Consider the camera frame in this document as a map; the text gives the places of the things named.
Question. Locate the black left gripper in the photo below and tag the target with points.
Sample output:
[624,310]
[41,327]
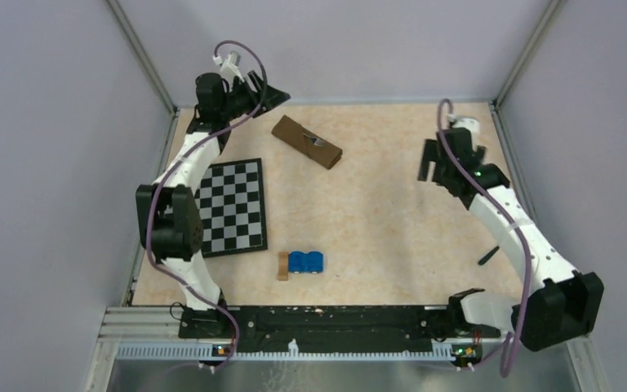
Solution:
[258,83]

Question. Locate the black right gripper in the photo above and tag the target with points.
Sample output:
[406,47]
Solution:
[431,154]

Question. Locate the brown cloth napkin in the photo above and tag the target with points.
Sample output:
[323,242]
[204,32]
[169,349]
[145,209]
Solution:
[290,132]

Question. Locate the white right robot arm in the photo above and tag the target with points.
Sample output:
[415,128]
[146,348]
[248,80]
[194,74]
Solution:
[561,303]

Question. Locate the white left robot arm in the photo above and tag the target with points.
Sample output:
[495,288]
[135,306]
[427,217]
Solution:
[171,230]

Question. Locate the black white checkerboard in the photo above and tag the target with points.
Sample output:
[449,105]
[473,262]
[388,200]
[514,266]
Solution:
[231,203]

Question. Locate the blue toy car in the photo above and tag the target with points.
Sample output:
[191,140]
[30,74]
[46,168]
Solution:
[305,262]

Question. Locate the small wooden block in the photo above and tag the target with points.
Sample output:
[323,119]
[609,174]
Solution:
[283,266]

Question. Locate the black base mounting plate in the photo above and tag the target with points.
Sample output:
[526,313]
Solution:
[344,329]

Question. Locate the aluminium frame rail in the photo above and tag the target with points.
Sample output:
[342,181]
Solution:
[558,302]

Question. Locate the white cable duct strip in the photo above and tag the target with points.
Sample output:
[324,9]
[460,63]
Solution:
[206,352]

